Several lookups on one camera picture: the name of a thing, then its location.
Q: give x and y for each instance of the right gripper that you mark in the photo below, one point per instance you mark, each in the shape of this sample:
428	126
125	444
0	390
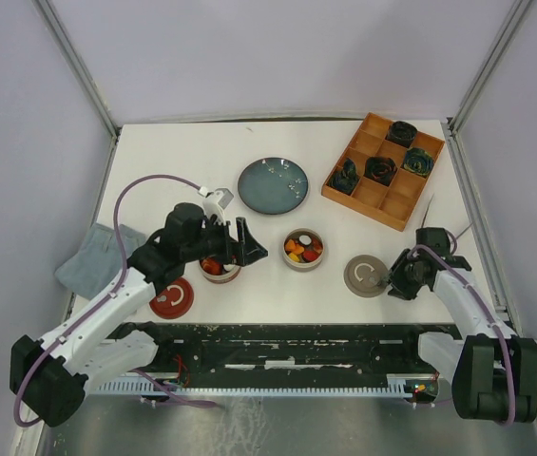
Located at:
402	290

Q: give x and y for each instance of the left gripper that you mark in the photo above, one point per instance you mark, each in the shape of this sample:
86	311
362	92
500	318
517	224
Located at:
243	251

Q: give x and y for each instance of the red steel lunch bowl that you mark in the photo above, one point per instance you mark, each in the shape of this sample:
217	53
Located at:
230	272

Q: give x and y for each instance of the red pepper piece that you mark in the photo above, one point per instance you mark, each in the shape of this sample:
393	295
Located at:
212	267

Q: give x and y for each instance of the beige lunch box lid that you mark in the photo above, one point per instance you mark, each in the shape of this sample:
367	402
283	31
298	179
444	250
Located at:
366	276

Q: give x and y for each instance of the beige lunch box bowl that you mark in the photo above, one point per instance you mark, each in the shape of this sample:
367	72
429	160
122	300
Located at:
302	266

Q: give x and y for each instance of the small black white roll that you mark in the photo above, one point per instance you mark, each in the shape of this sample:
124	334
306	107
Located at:
305	240

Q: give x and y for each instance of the red black sushi piece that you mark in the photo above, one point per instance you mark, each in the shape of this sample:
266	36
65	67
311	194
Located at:
310	256

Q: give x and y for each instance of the metal tongs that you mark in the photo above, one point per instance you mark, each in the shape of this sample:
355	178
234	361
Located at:
427	209

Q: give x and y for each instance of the blue ceramic food plate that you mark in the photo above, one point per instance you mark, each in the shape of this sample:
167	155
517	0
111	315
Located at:
273	186

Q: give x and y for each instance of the bacon piece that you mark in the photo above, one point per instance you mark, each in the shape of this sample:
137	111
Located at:
317	246

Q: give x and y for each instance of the wooden compartment tray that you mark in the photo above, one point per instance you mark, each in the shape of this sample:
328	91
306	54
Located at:
390	205

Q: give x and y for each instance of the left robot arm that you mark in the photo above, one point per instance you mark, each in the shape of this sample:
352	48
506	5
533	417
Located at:
52	375

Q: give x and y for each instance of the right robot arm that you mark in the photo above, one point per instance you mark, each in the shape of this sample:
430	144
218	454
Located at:
492	370

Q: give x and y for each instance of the red lunch box lid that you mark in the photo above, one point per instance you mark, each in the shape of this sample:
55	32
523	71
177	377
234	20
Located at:
174	301

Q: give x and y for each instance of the orange black rolled napkin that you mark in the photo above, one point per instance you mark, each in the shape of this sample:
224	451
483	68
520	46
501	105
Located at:
380	169

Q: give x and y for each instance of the green rolled napkin right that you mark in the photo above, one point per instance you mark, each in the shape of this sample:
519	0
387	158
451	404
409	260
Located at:
418	161

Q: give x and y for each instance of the blue rolled napkin left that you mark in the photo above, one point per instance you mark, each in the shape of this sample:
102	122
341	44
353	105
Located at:
345	178

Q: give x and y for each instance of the dark rolled napkin top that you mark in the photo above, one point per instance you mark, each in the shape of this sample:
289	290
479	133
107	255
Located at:
401	133

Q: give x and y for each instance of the light blue cloth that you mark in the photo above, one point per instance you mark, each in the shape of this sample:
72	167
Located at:
98	263

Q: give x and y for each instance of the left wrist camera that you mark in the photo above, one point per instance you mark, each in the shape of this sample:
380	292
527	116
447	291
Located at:
214	203

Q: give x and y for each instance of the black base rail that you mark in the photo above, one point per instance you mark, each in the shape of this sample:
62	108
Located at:
197	349

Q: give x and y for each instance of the right aluminium frame post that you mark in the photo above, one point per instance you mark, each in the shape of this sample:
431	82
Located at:
505	35

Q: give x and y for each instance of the aluminium frame post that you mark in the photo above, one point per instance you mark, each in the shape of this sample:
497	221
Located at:
505	35
58	31

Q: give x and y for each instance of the left aluminium frame post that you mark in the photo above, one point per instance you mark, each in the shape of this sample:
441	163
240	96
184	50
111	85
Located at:
58	31

